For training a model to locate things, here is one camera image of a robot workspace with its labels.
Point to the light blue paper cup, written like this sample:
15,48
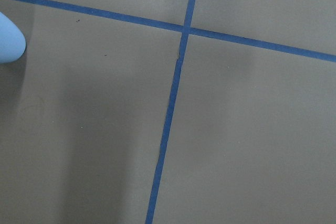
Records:
13,43

